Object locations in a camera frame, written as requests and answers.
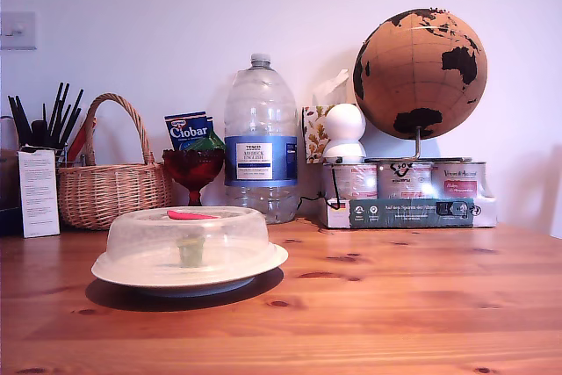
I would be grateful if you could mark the white ceramic plate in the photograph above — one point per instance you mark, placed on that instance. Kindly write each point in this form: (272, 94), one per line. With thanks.
(189, 290)

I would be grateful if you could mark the large clear water bottle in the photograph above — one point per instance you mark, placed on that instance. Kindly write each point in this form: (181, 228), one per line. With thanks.
(261, 129)

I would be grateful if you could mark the leaf print tissue box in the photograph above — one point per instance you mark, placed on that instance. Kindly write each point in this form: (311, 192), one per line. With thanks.
(314, 133)

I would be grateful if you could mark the white tin pink label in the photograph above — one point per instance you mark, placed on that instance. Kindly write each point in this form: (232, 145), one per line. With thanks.
(351, 182)

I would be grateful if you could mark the green foil packet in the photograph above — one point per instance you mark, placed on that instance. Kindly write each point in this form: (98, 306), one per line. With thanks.
(211, 141)

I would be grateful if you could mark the blue Ciobar box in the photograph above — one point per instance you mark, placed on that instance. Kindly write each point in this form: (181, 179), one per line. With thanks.
(210, 122)
(186, 131)

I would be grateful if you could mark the red glass goblet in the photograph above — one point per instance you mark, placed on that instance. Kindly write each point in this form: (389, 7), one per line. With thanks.
(193, 170)

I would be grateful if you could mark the white tissue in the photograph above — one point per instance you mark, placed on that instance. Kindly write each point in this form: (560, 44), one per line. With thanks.
(333, 87)

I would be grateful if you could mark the white tin black scribble label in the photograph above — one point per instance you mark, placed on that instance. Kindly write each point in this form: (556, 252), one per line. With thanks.
(404, 182)

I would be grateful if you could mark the cardboard tin tray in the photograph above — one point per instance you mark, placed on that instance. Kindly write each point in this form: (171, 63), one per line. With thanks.
(395, 214)

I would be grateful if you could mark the cork globe on stand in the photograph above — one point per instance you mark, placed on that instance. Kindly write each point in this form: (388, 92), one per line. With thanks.
(417, 72)

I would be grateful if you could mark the red utensil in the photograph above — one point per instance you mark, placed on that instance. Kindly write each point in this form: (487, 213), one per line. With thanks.
(81, 140)

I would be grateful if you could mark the black stick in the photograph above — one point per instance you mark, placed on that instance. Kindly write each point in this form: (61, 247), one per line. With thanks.
(72, 116)
(55, 107)
(17, 118)

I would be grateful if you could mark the white printed carton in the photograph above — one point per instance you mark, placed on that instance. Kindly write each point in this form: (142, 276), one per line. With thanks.
(37, 195)

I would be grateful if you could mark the dark brown box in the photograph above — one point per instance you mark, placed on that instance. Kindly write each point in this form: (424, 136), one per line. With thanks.
(6, 190)

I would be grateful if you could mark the white round security camera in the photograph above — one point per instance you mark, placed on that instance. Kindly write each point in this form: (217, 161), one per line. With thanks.
(347, 122)

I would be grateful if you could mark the white wall light switch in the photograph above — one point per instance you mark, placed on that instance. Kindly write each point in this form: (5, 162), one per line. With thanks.
(17, 30)

